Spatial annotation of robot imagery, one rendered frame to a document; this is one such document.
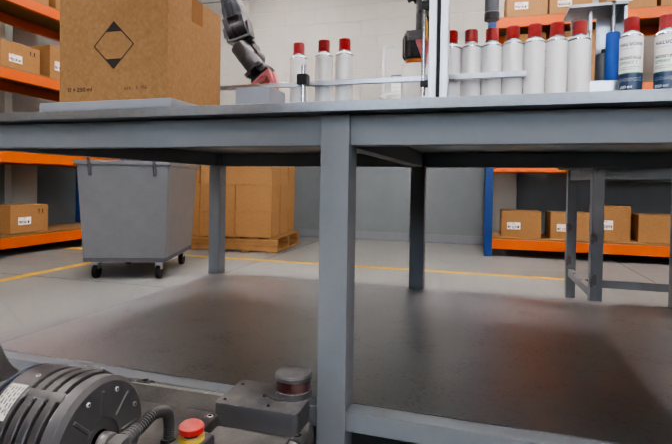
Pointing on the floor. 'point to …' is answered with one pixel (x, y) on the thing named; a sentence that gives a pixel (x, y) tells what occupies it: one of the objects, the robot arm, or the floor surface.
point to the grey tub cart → (135, 211)
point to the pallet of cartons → (249, 209)
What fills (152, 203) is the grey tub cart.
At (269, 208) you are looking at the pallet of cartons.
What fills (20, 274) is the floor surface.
